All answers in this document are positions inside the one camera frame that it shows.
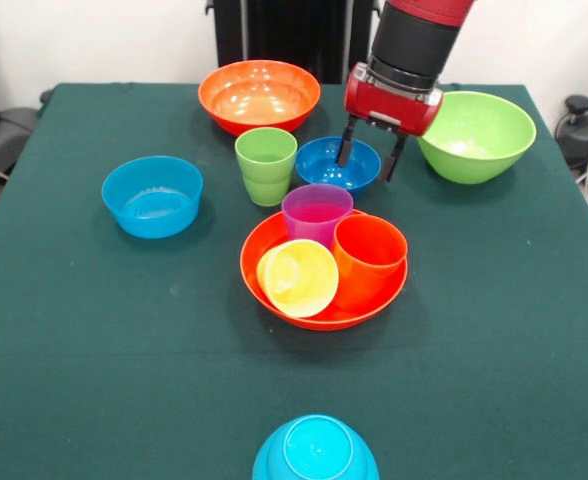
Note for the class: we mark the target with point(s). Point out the orange plastic cup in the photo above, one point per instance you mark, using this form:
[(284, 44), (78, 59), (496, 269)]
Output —
[(369, 250)]

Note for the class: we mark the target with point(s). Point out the dark green tablecloth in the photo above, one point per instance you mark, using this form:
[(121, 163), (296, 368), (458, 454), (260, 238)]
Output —
[(124, 350)]

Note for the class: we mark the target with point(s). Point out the light blue plastic bowl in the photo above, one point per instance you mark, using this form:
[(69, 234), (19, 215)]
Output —
[(316, 450)]

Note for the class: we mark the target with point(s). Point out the orange plastic bowl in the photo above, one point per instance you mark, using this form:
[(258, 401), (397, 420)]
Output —
[(374, 312), (259, 100)]

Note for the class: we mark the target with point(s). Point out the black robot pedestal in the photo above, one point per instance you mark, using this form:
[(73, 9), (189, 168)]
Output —
[(284, 35)]

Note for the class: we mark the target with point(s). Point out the grey pedestal foot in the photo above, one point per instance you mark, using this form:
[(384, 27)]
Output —
[(586, 130), (9, 137)]

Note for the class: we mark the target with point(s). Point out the green plastic bowl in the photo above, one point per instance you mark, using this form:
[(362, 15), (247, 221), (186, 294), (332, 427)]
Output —
[(484, 145)]

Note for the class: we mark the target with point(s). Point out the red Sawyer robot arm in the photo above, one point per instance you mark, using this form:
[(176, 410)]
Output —
[(419, 40)]

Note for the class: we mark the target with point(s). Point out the dark blue plastic bowl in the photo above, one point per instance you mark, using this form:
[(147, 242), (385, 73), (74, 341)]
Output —
[(319, 170)]

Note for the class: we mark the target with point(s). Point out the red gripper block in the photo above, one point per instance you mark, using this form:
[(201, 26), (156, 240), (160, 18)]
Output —
[(389, 107)]

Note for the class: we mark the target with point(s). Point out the blue ribbed plastic bowl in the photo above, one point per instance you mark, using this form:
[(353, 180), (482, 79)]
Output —
[(151, 210)]

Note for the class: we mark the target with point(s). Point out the green plastic cup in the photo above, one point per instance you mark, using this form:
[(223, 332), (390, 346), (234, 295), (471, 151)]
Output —
[(266, 175)]

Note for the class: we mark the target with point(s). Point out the purple plastic cup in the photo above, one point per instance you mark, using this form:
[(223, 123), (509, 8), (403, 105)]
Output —
[(314, 217)]

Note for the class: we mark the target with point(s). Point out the yellow plastic cup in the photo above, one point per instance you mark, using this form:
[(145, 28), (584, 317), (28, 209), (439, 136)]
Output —
[(304, 285)]

